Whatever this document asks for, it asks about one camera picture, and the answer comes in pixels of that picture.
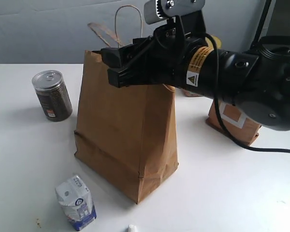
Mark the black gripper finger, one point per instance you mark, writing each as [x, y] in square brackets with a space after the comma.
[129, 56]
[131, 74]

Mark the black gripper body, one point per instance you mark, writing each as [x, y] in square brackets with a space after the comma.
[166, 62]

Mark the brown paper shopping bag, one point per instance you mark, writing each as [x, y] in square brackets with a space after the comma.
[127, 135]

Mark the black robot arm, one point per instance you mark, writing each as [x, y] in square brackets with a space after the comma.
[257, 81]

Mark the clear can dark contents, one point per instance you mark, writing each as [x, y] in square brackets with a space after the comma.
[53, 96]

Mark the black tripod stand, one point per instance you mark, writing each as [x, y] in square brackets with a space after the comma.
[261, 23]

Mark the brown kraft coffee pouch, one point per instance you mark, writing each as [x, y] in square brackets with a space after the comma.
[238, 124]

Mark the white blue flour packet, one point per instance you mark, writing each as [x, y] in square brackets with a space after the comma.
[75, 199]

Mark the small white object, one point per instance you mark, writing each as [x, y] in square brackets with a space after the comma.
[132, 228]

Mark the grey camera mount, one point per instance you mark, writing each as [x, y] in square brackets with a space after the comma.
[159, 10]

